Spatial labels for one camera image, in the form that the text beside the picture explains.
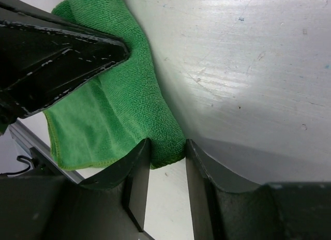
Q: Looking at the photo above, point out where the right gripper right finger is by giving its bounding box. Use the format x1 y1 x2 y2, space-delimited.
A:
185 139 330 239

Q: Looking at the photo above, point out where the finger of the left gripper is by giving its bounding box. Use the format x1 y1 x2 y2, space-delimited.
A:
1 0 130 118

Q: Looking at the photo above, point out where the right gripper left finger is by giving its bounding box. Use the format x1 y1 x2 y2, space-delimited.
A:
1 139 151 239

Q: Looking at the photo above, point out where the green microfiber towel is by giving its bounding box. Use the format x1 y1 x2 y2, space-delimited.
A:
44 0 186 170

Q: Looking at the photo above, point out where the aluminium mounting rail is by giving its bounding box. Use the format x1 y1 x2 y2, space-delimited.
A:
8 121 84 184

